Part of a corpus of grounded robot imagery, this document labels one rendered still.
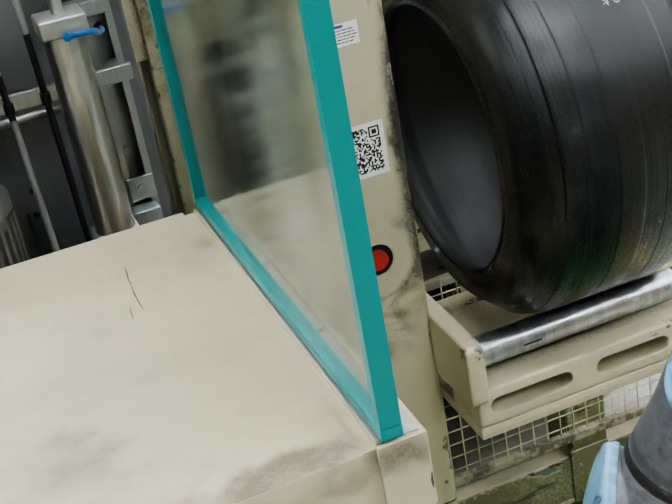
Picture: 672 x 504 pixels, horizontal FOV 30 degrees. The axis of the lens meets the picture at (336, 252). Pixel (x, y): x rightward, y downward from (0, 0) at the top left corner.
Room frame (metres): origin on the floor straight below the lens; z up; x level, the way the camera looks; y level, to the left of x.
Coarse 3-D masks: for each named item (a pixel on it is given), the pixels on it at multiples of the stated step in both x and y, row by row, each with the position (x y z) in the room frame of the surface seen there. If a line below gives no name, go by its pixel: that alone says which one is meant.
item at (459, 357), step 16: (432, 304) 1.56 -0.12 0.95; (432, 320) 1.52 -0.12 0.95; (448, 320) 1.51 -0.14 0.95; (432, 336) 1.53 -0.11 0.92; (448, 336) 1.47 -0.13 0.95; (464, 336) 1.46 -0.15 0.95; (448, 352) 1.48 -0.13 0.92; (464, 352) 1.43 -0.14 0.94; (480, 352) 1.43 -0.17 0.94; (448, 368) 1.49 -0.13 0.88; (464, 368) 1.43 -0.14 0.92; (480, 368) 1.43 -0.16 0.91; (464, 384) 1.44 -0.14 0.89; (480, 384) 1.43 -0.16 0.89; (480, 400) 1.43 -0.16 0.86
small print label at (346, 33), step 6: (336, 24) 1.51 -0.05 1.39; (342, 24) 1.51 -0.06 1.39; (348, 24) 1.52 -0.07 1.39; (354, 24) 1.52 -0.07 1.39; (336, 30) 1.51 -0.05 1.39; (342, 30) 1.51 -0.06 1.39; (348, 30) 1.52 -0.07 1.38; (354, 30) 1.52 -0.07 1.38; (336, 36) 1.51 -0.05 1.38; (342, 36) 1.51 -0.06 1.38; (348, 36) 1.52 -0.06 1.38; (354, 36) 1.52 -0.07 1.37; (342, 42) 1.51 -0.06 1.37; (348, 42) 1.52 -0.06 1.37; (354, 42) 1.52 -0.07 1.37
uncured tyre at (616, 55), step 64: (384, 0) 1.76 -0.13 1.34; (448, 0) 1.55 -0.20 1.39; (512, 0) 1.49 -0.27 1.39; (576, 0) 1.49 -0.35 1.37; (640, 0) 1.50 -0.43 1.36; (448, 64) 1.93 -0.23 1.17; (512, 64) 1.45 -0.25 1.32; (576, 64) 1.44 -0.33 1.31; (640, 64) 1.45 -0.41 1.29; (448, 128) 1.90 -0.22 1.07; (512, 128) 1.42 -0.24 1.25; (576, 128) 1.40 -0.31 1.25; (640, 128) 1.42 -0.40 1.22; (448, 192) 1.84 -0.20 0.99; (512, 192) 1.43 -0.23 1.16; (576, 192) 1.39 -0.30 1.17; (640, 192) 1.41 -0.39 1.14; (448, 256) 1.65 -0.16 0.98; (512, 256) 1.45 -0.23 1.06; (576, 256) 1.41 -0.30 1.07; (640, 256) 1.45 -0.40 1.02
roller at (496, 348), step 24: (624, 288) 1.55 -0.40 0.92; (648, 288) 1.55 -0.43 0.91; (552, 312) 1.52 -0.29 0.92; (576, 312) 1.52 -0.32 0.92; (600, 312) 1.52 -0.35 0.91; (624, 312) 1.54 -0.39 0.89; (480, 336) 1.50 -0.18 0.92; (504, 336) 1.49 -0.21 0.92; (528, 336) 1.49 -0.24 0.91; (552, 336) 1.50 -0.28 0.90
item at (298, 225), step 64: (192, 0) 1.14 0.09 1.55; (256, 0) 0.93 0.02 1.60; (320, 0) 0.81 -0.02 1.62; (192, 64) 1.21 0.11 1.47; (256, 64) 0.97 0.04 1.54; (320, 64) 0.80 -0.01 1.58; (192, 128) 1.28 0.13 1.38; (256, 128) 1.01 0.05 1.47; (320, 128) 0.83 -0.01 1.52; (256, 192) 1.06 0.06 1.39; (320, 192) 0.86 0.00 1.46; (256, 256) 1.11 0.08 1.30; (320, 256) 0.89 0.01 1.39; (320, 320) 0.93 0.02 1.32; (384, 384) 0.81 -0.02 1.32
